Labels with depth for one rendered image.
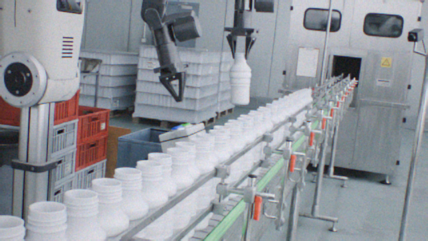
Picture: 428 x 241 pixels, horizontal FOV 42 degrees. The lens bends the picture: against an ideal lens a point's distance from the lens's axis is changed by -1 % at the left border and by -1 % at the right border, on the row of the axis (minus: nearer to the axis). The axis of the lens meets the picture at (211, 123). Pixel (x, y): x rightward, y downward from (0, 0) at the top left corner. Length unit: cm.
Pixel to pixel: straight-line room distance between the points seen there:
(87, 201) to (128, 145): 150
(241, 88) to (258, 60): 1010
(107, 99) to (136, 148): 661
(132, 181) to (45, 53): 92
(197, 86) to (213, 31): 419
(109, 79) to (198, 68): 147
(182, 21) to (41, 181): 64
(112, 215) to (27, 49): 100
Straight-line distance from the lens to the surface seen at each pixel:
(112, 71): 866
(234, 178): 124
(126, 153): 212
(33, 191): 172
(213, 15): 1214
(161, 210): 77
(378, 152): 621
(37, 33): 159
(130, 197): 73
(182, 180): 89
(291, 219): 285
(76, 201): 62
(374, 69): 612
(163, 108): 823
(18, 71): 163
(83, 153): 459
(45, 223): 57
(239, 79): 177
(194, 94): 808
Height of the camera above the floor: 135
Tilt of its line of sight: 9 degrees down
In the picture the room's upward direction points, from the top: 6 degrees clockwise
